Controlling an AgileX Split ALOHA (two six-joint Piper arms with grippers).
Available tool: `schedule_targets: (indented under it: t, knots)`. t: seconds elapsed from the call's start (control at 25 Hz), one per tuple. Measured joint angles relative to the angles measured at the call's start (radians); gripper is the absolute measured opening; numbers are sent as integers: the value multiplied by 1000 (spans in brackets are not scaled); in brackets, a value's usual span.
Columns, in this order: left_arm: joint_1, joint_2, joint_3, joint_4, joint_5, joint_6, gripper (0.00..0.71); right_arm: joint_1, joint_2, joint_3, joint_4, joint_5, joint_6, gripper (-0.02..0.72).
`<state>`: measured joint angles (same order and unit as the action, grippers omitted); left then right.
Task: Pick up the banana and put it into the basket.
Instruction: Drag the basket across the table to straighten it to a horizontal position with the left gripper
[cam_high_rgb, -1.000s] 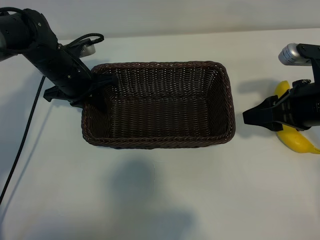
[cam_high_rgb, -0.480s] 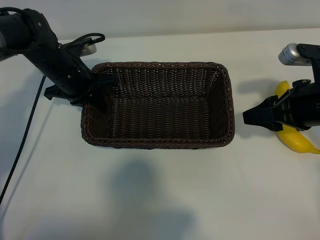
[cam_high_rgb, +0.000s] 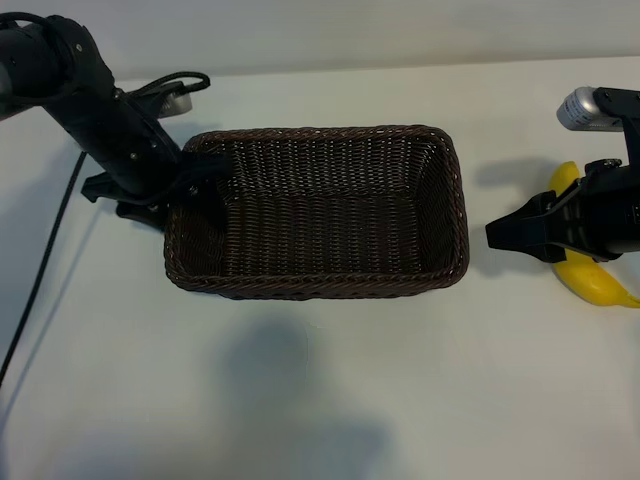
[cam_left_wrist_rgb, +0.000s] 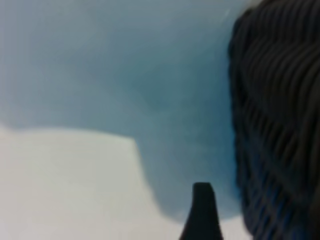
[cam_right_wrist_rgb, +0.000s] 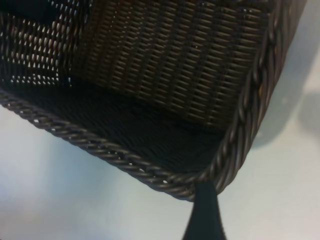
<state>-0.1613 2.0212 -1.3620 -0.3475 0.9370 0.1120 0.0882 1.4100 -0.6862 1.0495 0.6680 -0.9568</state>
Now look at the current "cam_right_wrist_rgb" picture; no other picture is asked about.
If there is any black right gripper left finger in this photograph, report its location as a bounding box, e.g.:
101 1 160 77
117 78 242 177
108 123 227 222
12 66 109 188
179 183 206 240

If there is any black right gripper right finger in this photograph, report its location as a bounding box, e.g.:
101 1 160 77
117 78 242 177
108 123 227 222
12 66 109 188
203 183 227 240

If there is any dark brown wicker basket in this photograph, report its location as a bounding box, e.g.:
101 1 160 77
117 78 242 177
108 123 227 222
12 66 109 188
0 0 309 203

